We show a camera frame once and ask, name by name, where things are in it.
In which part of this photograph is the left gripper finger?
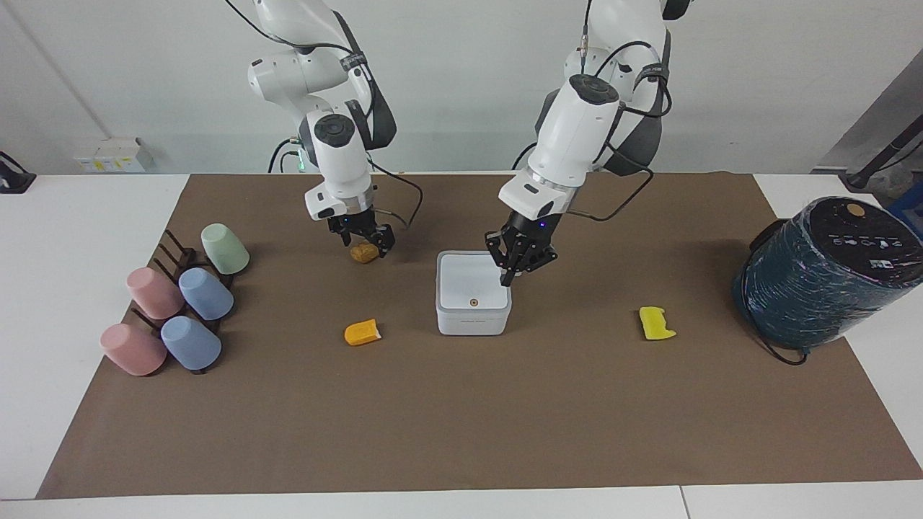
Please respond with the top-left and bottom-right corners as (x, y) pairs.
(484, 229), (517, 288)
(515, 243), (558, 279)

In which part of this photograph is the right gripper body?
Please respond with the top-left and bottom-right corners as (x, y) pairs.
(327, 205), (378, 238)

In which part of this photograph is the black stand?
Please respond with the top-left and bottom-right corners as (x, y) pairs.
(839, 133), (923, 193)
(0, 151), (37, 195)

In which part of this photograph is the green cup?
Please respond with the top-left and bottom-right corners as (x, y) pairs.
(200, 223), (251, 276)

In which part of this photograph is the orange trash piece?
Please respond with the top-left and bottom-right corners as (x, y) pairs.
(344, 318), (381, 347)

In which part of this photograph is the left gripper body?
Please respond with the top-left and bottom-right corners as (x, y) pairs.
(504, 210), (558, 247)

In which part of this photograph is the blue cup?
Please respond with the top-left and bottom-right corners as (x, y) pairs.
(159, 315), (223, 372)
(177, 267), (235, 321)

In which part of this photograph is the dark brown cup rack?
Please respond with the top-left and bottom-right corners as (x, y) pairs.
(131, 229), (236, 376)

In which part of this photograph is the white wall socket box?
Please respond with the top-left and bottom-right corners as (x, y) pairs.
(74, 136), (155, 174)

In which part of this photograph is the blue box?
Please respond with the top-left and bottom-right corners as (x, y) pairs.
(886, 193), (923, 240)

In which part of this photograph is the pink cup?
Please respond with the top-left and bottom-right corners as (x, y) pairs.
(100, 323), (168, 377)
(126, 267), (185, 321)

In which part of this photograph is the white square trash bin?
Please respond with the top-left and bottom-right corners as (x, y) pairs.
(436, 250), (513, 337)

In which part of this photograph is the dark green wrapped cylinder appliance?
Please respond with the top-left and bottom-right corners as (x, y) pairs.
(732, 195), (923, 352)

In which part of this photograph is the yellow trash piece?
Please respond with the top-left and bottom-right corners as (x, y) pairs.
(638, 306), (678, 342)

